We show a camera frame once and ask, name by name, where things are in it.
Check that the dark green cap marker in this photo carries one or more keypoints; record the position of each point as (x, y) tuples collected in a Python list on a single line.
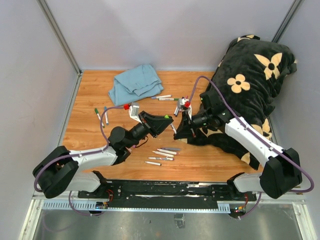
[(99, 117)]

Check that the black marker without cap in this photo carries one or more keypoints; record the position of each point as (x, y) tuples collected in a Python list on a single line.
[(153, 163)]

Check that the light blue folded cloth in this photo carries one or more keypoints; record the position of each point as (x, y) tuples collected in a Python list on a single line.
[(135, 84)]

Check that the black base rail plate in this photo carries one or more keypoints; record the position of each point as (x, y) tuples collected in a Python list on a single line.
[(143, 194)]

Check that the lilac cap marker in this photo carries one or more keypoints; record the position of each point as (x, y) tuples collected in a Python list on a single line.
[(161, 97)]

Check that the peach cap marker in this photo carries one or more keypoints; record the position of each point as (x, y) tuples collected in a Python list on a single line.
[(163, 154)]

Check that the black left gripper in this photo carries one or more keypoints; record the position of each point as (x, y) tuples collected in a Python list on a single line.
[(154, 124)]

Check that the purple cap marker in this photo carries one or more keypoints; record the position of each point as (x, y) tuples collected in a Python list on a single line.
[(161, 158)]

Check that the black floral plush blanket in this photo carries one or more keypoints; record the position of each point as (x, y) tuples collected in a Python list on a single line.
[(250, 76)]

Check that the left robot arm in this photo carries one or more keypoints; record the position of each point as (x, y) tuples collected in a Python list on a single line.
[(66, 170)]

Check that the aluminium frame rail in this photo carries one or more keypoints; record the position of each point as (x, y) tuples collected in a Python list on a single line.
[(63, 196)]

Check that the right corner metal post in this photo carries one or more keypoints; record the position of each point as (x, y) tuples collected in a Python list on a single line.
[(289, 16)]

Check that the grey marker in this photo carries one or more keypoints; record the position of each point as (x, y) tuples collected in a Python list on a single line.
[(171, 149)]

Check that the left corner metal post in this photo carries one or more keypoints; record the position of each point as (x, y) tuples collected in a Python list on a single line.
[(59, 35)]

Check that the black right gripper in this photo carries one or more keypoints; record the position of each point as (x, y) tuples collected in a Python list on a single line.
[(183, 130)]

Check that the corner metal post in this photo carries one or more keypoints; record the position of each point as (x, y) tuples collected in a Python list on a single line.
[(289, 16), (59, 35)]

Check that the pink cap marker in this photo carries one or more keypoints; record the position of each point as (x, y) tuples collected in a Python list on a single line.
[(167, 151)]

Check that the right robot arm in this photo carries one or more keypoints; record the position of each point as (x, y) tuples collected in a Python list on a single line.
[(280, 166)]

